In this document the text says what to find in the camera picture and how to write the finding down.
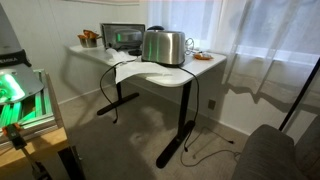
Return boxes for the dark blue rounded object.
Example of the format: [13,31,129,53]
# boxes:
[146,25,166,32]

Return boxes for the white foam cloth sheet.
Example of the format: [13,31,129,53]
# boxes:
[105,48,174,85]

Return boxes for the stainless steel toaster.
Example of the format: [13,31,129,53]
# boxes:
[141,29,187,67]

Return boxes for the white desk with black legs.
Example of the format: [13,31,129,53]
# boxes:
[68,43,228,169]

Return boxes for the flat orange snack packet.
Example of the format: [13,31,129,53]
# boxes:
[193,51,215,62]

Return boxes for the black silver toaster oven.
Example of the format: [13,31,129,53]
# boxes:
[100,22,147,51]

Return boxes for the small metal pot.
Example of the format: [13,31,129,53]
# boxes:
[78,34,103,49]

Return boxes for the large orange snack bag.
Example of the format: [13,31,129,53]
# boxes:
[82,29,100,40]

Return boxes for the sheer white curtain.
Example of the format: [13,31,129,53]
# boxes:
[146,0,320,113]

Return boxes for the grey fabric sofa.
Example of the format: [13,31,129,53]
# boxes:
[231,114,320,180]

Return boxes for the wooden workbench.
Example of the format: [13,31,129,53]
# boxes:
[0,73,86,180]

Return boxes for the black slanted pole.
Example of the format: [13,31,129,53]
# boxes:
[278,56,320,132]

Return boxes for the orange black clamp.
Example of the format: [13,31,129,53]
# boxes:
[1,123,51,180]

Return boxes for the black toaster power cable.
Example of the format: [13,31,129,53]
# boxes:
[178,65,200,153]

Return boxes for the wall power outlet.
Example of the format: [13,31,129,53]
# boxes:
[207,98,217,111]

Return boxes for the thin black cable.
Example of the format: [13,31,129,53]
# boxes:
[99,58,138,124]

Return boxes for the black cable on floor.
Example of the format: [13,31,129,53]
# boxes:
[179,126,242,168]

